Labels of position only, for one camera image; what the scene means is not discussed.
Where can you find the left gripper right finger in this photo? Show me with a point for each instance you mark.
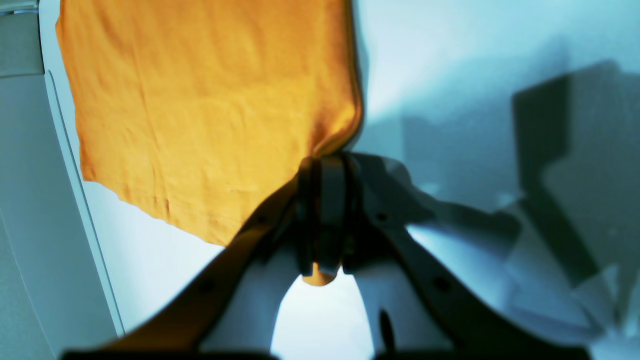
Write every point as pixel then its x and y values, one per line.
pixel 416 308

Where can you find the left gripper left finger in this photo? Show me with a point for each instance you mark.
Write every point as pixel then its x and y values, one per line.
pixel 229 310

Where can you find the orange T-shirt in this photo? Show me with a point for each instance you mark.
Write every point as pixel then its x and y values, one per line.
pixel 195 111

